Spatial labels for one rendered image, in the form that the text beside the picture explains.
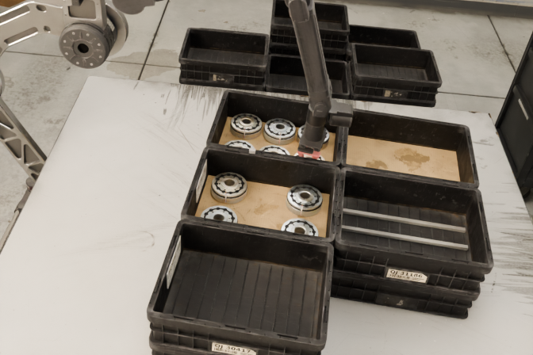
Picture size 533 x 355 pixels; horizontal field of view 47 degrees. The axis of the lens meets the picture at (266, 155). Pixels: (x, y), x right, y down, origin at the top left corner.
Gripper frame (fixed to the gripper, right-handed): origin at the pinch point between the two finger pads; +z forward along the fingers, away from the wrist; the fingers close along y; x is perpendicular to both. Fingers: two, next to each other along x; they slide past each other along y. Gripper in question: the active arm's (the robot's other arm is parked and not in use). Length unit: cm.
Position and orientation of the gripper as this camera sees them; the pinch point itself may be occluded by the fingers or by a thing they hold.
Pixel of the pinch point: (308, 158)
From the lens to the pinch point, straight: 188.3
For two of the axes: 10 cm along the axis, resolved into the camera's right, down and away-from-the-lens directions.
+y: 2.5, -6.2, 7.5
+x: -9.6, -2.3, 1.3
